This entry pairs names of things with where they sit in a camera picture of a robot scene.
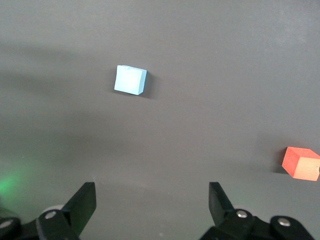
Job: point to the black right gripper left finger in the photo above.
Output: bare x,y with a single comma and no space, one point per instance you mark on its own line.
81,207

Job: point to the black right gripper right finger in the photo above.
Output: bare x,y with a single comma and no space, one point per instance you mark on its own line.
218,205

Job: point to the light blue foam block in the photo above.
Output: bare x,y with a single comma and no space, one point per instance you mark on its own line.
128,80

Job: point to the orange foam block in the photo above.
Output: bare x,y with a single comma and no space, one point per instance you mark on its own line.
297,162

